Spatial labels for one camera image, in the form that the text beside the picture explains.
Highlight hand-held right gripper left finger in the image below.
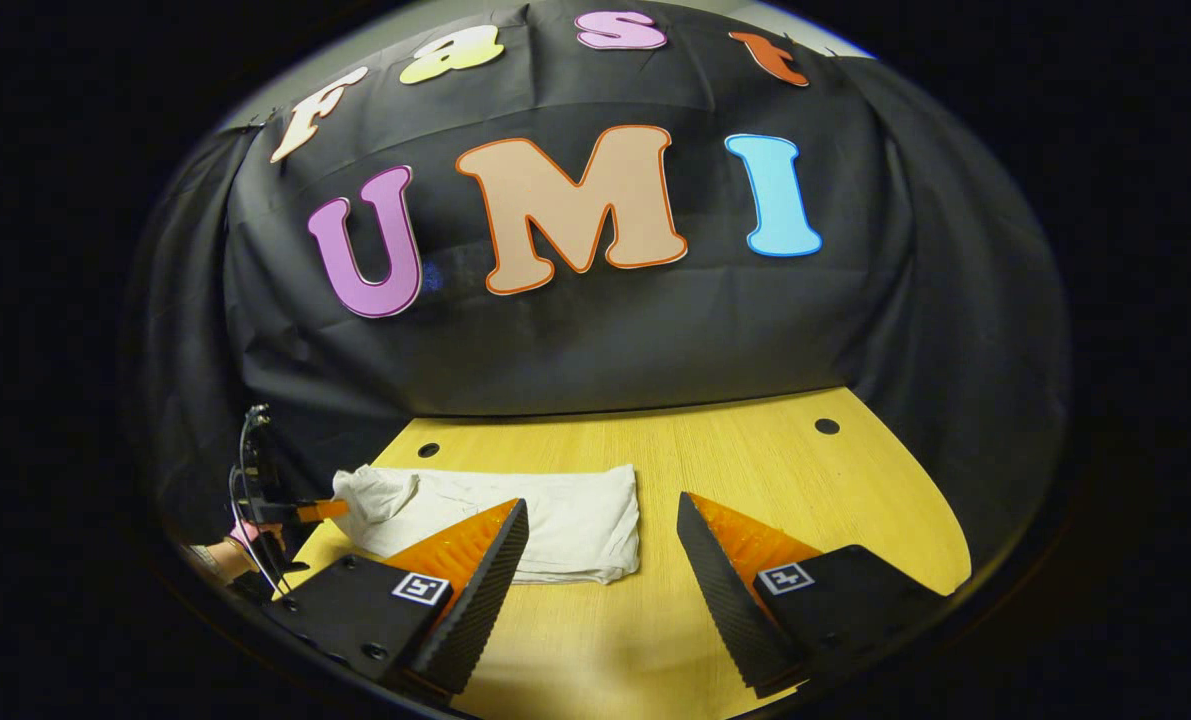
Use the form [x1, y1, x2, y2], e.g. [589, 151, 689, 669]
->
[273, 498, 531, 697]

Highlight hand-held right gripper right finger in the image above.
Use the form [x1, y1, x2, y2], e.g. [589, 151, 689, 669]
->
[677, 491, 948, 699]

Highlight white jeans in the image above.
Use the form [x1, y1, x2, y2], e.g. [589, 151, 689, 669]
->
[330, 463, 642, 586]

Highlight black backdrop cloth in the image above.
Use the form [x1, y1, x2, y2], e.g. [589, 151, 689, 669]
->
[135, 0, 1071, 561]

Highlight thin black cable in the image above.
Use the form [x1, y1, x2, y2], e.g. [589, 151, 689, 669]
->
[228, 410, 294, 601]

